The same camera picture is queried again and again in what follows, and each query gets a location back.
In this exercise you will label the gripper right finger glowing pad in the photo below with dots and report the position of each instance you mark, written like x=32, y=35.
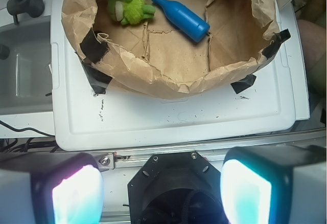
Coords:
x=274, y=184

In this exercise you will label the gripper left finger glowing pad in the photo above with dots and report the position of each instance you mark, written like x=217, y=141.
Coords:
x=42, y=187

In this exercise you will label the blue plastic bottle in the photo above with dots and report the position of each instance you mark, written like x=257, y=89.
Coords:
x=184, y=19

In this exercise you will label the white toy sink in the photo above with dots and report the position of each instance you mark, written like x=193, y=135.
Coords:
x=26, y=78

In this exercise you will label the white plastic bin lid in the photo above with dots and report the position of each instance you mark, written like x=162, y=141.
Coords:
x=121, y=119

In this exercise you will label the black tape piece right lower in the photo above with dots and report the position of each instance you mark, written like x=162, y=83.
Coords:
x=243, y=84

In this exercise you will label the black tape piece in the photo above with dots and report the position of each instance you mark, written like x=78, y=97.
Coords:
x=92, y=48
x=279, y=38
x=243, y=84
x=97, y=80

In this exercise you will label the black tape piece left lower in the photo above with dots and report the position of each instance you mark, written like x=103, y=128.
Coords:
x=97, y=80

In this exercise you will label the black tape piece right upper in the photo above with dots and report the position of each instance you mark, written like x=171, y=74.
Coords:
x=279, y=38

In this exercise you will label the black tape piece left upper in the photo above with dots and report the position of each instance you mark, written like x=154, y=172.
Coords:
x=92, y=48

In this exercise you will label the brown paper bag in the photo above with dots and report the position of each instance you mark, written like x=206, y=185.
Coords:
x=157, y=59

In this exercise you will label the grey toy faucet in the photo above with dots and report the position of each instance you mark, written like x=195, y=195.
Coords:
x=34, y=8

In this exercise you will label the green plush toy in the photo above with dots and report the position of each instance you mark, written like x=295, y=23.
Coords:
x=129, y=12

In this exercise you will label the aluminium frame rail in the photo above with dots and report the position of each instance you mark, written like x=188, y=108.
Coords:
x=212, y=150

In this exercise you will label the black octagonal mount plate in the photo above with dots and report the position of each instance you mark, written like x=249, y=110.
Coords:
x=176, y=188

